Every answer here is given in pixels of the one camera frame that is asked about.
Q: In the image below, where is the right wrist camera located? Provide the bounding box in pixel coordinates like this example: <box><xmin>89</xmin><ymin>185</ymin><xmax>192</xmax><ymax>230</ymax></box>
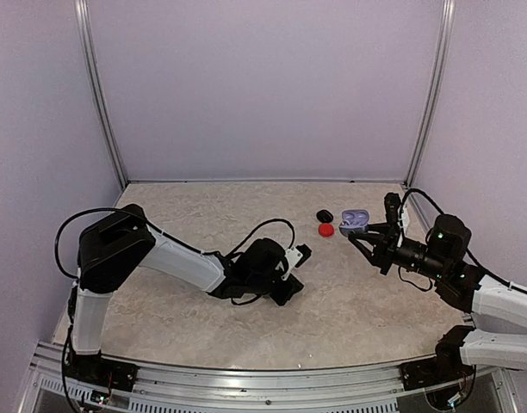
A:
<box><xmin>384</xmin><ymin>192</ymin><xmax>410</xmax><ymax>233</ymax></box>

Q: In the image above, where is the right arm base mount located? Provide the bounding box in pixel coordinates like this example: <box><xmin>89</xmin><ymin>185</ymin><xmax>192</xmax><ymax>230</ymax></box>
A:
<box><xmin>399</xmin><ymin>325</ymin><xmax>477</xmax><ymax>412</ymax></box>

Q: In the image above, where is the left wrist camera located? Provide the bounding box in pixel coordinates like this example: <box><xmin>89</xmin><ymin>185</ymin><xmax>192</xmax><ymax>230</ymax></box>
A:
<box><xmin>285</xmin><ymin>244</ymin><xmax>312</xmax><ymax>271</ymax></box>

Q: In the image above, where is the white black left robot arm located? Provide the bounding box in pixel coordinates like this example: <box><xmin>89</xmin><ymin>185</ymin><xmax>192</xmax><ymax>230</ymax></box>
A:
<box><xmin>68</xmin><ymin>204</ymin><xmax>312</xmax><ymax>383</ymax></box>

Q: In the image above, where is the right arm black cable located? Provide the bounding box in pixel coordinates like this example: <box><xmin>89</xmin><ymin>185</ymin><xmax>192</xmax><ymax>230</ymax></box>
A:
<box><xmin>399</xmin><ymin>188</ymin><xmax>527</xmax><ymax>298</ymax></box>

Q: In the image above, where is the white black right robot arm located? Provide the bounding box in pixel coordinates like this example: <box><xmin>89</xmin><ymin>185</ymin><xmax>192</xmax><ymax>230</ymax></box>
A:
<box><xmin>348</xmin><ymin>214</ymin><xmax>527</xmax><ymax>382</ymax></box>

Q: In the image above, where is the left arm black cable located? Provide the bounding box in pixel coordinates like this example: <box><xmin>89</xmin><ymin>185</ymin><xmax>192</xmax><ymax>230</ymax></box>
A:
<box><xmin>54</xmin><ymin>207</ymin><xmax>297</xmax><ymax>306</ymax></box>

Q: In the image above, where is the grey oval charging case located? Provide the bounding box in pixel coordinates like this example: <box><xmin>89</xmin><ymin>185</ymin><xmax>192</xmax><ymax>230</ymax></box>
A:
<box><xmin>338</xmin><ymin>209</ymin><xmax>369</xmax><ymax>237</ymax></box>

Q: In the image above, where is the black earbud charging case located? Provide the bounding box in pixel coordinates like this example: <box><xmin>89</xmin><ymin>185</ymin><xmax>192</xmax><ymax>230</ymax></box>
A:
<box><xmin>316</xmin><ymin>209</ymin><xmax>334</xmax><ymax>224</ymax></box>

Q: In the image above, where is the left aluminium corner post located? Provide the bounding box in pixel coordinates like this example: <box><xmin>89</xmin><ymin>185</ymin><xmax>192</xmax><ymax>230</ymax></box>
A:
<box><xmin>73</xmin><ymin>0</ymin><xmax>129</xmax><ymax>190</ymax></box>

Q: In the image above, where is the right aluminium corner post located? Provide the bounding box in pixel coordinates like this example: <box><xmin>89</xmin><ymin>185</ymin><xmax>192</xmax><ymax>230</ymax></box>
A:
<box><xmin>405</xmin><ymin>0</ymin><xmax>456</xmax><ymax>188</ymax></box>

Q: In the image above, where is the red round case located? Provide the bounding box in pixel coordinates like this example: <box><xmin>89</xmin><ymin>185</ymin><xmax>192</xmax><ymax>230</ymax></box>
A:
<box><xmin>318</xmin><ymin>223</ymin><xmax>335</xmax><ymax>237</ymax></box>

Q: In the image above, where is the front aluminium rail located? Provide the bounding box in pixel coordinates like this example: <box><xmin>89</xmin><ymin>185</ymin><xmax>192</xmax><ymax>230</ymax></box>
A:
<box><xmin>15</xmin><ymin>342</ymin><xmax>521</xmax><ymax>412</ymax></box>

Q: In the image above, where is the aluminium corner post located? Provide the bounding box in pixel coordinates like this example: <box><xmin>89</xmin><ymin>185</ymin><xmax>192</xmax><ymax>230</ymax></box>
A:
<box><xmin>73</xmin><ymin>0</ymin><xmax>129</xmax><ymax>190</ymax></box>
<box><xmin>405</xmin><ymin>0</ymin><xmax>456</xmax><ymax>188</ymax></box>

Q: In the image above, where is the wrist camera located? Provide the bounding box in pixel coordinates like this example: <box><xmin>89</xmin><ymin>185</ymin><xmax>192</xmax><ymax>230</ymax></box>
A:
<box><xmin>384</xmin><ymin>192</ymin><xmax>410</xmax><ymax>233</ymax></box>
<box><xmin>285</xmin><ymin>244</ymin><xmax>312</xmax><ymax>271</ymax></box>

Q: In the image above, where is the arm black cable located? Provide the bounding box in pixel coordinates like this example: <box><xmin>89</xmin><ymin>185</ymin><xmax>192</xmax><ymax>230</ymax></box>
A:
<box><xmin>399</xmin><ymin>188</ymin><xmax>527</xmax><ymax>298</ymax></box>
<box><xmin>54</xmin><ymin>207</ymin><xmax>297</xmax><ymax>306</ymax></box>

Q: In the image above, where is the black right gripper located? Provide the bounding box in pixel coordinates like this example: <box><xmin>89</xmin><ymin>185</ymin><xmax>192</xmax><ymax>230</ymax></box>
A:
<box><xmin>350</xmin><ymin>222</ymin><xmax>450</xmax><ymax>281</ymax></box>

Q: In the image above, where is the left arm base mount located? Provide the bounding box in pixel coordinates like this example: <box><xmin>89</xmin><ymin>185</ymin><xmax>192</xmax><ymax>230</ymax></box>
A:
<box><xmin>64</xmin><ymin>354</ymin><xmax>139</xmax><ymax>392</ymax></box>

